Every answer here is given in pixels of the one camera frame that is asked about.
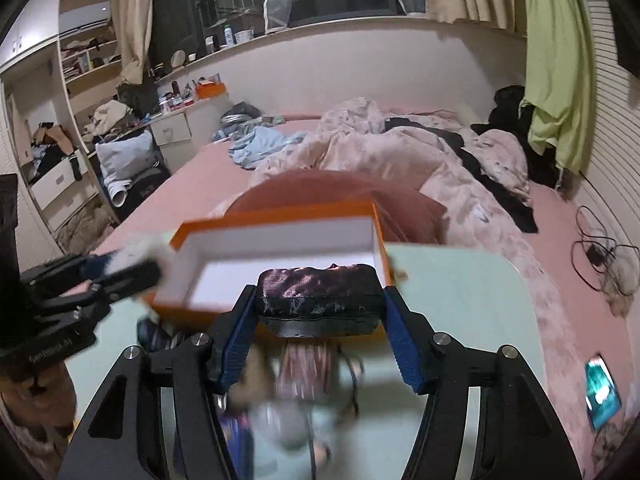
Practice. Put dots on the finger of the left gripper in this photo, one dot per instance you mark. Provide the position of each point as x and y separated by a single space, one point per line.
127 282
98 266

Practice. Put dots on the beige fluffy pompom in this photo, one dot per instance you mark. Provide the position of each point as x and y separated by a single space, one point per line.
256 383

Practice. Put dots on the black velvet pouch bag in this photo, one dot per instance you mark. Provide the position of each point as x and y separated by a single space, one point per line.
339 301

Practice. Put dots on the light blue clothing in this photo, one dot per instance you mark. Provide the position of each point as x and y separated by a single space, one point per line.
251 140

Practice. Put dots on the small orange box on desk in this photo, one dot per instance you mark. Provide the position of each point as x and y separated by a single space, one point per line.
209 90

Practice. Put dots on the white drawer cabinet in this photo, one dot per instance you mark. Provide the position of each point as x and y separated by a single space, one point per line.
170 129

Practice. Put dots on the pink floral duvet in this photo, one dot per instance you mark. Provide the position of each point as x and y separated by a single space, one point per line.
435 199

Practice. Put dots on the black lace fabric bundle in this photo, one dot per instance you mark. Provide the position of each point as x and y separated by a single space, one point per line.
153 336

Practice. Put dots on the clear bubble wrap bundle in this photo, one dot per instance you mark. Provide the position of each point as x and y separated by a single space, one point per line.
282 422

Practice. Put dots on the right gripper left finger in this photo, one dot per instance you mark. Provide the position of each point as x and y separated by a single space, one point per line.
150 399

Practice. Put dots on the grey fluffy pompom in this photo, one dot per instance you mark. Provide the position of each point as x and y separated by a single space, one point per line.
141 249

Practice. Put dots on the orange cardboard box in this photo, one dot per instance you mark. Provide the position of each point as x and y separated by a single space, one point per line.
216 258

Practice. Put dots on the beige curtain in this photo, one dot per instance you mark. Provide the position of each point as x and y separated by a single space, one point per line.
132 20

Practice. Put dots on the black clothes pile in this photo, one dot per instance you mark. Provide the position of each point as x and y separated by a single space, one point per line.
510 113

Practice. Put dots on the green hanging cloth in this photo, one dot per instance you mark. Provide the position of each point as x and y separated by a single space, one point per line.
560 81

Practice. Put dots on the smartphone with lit screen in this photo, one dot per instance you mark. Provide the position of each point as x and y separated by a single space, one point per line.
602 396

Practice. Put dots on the grey white pillow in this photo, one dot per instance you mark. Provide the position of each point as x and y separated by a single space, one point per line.
121 161

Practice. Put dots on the blue metal tin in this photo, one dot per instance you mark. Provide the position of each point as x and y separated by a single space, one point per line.
240 444

